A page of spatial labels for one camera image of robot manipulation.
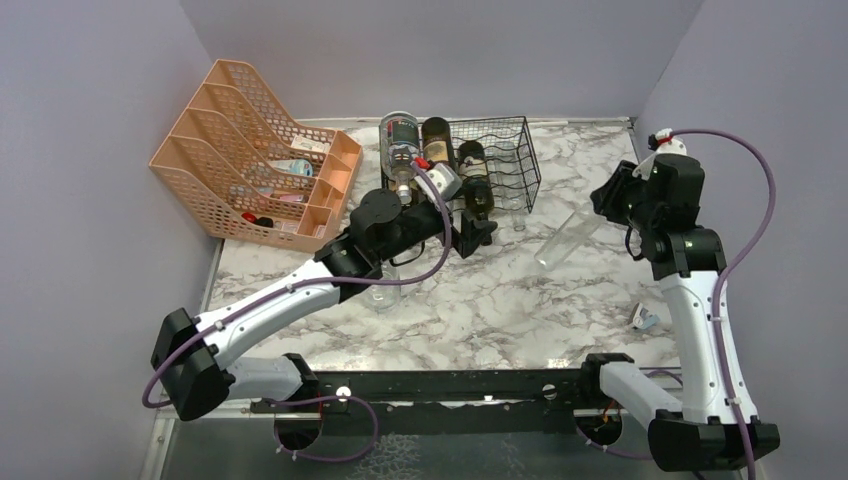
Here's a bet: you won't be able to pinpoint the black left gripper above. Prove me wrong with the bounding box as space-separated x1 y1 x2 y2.
375 187 497 264

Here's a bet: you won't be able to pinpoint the green bottle silver foil neck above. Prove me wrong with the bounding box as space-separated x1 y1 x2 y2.
421 117 457 171

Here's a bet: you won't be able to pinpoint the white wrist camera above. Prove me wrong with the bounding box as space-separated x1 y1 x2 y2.
413 157 462 204
632 128 688 180

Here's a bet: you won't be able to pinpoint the clear round glass bottle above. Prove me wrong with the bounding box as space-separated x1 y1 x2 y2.
362 263 402 312

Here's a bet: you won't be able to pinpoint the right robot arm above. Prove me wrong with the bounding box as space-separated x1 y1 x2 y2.
576 154 780 476

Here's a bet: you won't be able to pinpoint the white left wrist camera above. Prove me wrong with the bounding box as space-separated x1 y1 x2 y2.
413 157 462 204

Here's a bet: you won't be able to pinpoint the small blue white object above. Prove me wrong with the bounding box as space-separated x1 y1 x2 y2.
630 303 660 330

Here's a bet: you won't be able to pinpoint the dark green wine bottle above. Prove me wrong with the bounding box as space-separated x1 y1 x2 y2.
458 141 494 220

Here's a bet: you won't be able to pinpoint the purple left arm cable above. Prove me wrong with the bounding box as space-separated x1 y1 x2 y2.
141 162 454 409

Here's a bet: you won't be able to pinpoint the black wire wine rack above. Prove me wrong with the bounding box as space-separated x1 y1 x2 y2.
378 111 541 220

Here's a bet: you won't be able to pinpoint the pink tube item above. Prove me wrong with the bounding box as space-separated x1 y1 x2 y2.
257 187 307 204

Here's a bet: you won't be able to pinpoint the peach plastic file organizer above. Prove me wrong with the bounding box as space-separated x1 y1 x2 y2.
149 59 363 253

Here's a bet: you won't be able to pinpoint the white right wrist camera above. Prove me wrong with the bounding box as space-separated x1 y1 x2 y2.
632 128 688 180

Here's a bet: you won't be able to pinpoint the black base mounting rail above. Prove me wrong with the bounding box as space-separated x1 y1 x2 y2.
249 368 626 444

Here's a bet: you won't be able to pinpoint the red and black small items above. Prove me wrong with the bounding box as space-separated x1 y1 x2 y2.
241 212 275 228

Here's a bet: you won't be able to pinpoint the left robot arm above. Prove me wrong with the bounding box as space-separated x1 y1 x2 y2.
142 189 498 421

